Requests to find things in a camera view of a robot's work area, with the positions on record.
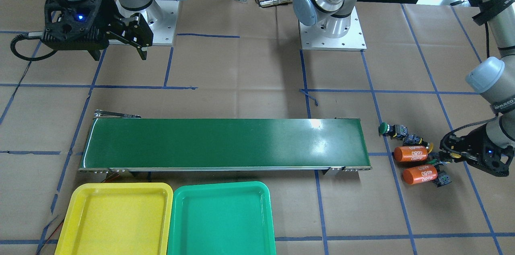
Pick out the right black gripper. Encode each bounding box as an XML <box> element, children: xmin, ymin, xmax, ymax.
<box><xmin>41</xmin><ymin>0</ymin><xmax>153</xmax><ymax>61</ymax></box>

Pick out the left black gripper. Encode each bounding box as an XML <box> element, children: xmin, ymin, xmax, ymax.
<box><xmin>440</xmin><ymin>125</ymin><xmax>514</xmax><ymax>177</ymax></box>

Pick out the orange cylinder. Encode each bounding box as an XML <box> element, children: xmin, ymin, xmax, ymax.
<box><xmin>393</xmin><ymin>146</ymin><xmax>428</xmax><ymax>162</ymax></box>
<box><xmin>402</xmin><ymin>165</ymin><xmax>438</xmax><ymax>185</ymax></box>

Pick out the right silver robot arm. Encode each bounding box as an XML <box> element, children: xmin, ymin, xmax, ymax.
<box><xmin>27</xmin><ymin>0</ymin><xmax>184</xmax><ymax>61</ymax></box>

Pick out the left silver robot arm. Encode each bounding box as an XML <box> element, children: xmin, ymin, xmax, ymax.
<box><xmin>293</xmin><ymin>0</ymin><xmax>515</xmax><ymax>177</ymax></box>

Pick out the green button with blue base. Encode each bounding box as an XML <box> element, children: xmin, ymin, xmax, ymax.
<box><xmin>430</xmin><ymin>160</ymin><xmax>452</xmax><ymax>187</ymax></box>

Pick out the green push button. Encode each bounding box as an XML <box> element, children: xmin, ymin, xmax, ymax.
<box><xmin>378</xmin><ymin>122</ymin><xmax>408</xmax><ymax>140</ymax></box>

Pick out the green conveyor belt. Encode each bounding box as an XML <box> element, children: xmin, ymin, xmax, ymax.
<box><xmin>78</xmin><ymin>115</ymin><xmax>372</xmax><ymax>173</ymax></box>

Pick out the metal connector plug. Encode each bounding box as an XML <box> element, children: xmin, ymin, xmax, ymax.
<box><xmin>255</xmin><ymin>0</ymin><xmax>293</xmax><ymax>8</ymax></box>

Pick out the yellow plastic tray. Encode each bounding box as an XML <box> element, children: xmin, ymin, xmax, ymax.
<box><xmin>55</xmin><ymin>182</ymin><xmax>173</xmax><ymax>255</ymax></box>

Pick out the green plastic tray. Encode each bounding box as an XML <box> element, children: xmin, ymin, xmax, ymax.
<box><xmin>167</xmin><ymin>181</ymin><xmax>276</xmax><ymax>255</ymax></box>

